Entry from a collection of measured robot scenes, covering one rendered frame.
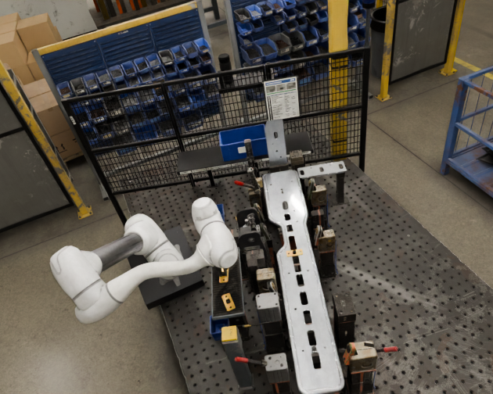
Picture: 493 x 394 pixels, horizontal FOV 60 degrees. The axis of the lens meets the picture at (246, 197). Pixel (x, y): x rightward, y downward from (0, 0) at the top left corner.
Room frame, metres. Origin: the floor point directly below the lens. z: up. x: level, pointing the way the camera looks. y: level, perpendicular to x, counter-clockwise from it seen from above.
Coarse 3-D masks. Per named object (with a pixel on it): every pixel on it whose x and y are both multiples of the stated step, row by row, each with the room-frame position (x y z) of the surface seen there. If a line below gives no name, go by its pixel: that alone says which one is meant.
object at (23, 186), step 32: (0, 64) 3.19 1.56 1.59; (0, 96) 3.18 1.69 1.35; (0, 128) 3.15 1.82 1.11; (32, 128) 3.18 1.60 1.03; (0, 160) 3.12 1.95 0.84; (32, 160) 3.18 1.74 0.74; (0, 192) 3.08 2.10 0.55; (32, 192) 3.15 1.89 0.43; (64, 192) 3.20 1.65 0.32; (0, 224) 3.05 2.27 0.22
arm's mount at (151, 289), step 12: (180, 228) 1.77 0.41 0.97; (168, 240) 1.72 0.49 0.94; (180, 240) 1.72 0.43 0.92; (132, 264) 1.63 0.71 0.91; (180, 276) 1.56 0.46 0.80; (192, 276) 1.56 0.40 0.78; (144, 288) 1.52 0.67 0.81; (156, 288) 1.52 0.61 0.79; (168, 288) 1.51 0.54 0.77; (180, 288) 1.51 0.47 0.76; (192, 288) 1.52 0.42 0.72; (144, 300) 1.47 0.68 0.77; (156, 300) 1.47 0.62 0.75; (168, 300) 1.48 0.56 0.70
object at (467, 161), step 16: (464, 80) 2.74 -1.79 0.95; (464, 96) 2.75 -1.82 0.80; (464, 112) 2.80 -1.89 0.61; (480, 112) 2.83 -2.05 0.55; (448, 128) 2.79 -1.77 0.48; (464, 128) 2.65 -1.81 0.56; (448, 144) 2.76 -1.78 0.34; (480, 144) 2.86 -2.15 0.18; (448, 160) 2.72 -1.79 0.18; (464, 160) 2.71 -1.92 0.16; (480, 160) 2.61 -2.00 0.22; (464, 176) 2.53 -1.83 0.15; (480, 176) 2.48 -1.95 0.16
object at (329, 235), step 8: (328, 232) 1.45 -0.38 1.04; (320, 240) 1.42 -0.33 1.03; (328, 240) 1.42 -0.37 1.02; (320, 248) 1.43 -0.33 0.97; (328, 248) 1.42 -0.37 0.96; (320, 256) 1.45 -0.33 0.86; (328, 256) 1.43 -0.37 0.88; (320, 264) 1.44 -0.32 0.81; (328, 264) 1.43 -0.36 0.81; (320, 272) 1.45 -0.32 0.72; (328, 272) 1.42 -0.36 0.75; (320, 280) 1.41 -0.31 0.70
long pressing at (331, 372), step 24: (264, 192) 1.90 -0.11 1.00; (288, 192) 1.86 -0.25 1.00; (288, 240) 1.49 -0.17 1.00; (288, 264) 1.34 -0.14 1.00; (312, 264) 1.31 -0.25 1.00; (288, 288) 1.19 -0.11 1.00; (312, 288) 1.17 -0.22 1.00; (288, 312) 1.07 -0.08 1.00; (312, 312) 1.04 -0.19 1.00; (312, 360) 0.83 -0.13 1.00; (336, 360) 0.81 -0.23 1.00; (312, 384) 0.73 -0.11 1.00; (336, 384) 0.71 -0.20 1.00
